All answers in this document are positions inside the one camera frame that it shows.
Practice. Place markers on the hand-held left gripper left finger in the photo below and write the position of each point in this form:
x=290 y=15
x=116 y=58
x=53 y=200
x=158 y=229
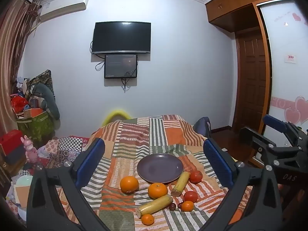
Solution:
x=92 y=158

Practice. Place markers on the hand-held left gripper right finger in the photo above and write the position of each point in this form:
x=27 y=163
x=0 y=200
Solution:
x=216 y=161

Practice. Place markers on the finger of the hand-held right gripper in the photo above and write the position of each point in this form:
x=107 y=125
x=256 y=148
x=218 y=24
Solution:
x=255 y=139
x=276 y=124

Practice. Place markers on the red tomato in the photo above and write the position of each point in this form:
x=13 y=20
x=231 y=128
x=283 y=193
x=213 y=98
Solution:
x=196 y=176
x=190 y=196

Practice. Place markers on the yellow sugarcane piece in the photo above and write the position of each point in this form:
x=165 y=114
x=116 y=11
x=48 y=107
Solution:
x=180 y=182
x=154 y=205

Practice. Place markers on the large orange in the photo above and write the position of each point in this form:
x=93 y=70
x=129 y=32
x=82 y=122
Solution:
x=129 y=184
x=157 y=191

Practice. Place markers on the small mandarin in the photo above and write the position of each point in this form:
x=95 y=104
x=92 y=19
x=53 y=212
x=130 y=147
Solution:
x=147 y=219
x=187 y=206

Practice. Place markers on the purple plate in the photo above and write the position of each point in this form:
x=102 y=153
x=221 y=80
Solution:
x=160 y=168

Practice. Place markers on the checkered quilt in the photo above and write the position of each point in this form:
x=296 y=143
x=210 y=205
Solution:
x=65 y=149

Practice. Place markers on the blue bag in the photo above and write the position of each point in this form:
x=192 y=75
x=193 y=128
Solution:
x=202 y=125

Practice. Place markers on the striped patchwork blanket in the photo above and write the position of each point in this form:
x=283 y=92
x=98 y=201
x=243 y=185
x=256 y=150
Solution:
x=134 y=134

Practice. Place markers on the yellow hoop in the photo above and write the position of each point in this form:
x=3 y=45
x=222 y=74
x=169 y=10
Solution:
x=115 y=112

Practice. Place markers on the brown wooden door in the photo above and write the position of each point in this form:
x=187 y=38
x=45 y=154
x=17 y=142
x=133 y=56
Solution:
x=252 y=77

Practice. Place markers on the small dark red fruit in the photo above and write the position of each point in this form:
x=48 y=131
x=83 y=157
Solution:
x=172 y=207
x=180 y=206

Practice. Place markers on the pink toy figure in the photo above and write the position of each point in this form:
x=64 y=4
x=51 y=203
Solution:
x=30 y=149

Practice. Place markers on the green fabric storage box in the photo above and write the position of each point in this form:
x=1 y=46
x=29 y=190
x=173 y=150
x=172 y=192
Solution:
x=36 y=126

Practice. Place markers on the red and white sticker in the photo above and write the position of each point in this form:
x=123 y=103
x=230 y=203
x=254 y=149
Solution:
x=290 y=59

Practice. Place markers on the orange box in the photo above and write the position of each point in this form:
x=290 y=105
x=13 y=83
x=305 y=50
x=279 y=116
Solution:
x=32 y=113

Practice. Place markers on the red box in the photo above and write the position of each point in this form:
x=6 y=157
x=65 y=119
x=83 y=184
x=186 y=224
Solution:
x=10 y=140

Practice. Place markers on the white heart-print wardrobe door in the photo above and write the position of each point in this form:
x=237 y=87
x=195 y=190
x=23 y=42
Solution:
x=286 y=38

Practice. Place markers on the red plastic bag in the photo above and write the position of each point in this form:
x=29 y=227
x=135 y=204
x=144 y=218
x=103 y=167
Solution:
x=18 y=103

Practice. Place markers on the camouflage patterned cloth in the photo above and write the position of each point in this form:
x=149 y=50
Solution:
x=42 y=79

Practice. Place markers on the wooden overhead cabinet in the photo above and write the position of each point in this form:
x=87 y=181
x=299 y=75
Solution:
x=231 y=4

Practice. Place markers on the brown striped curtain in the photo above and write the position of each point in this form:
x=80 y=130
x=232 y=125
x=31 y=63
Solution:
x=12 y=53

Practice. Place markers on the white air conditioner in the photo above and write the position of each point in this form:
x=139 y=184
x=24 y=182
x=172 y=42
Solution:
x=63 y=6

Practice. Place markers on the small wall-mounted monitor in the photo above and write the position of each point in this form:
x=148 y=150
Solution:
x=120 y=66

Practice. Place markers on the wall-mounted black television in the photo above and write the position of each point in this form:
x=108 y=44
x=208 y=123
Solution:
x=121 y=37

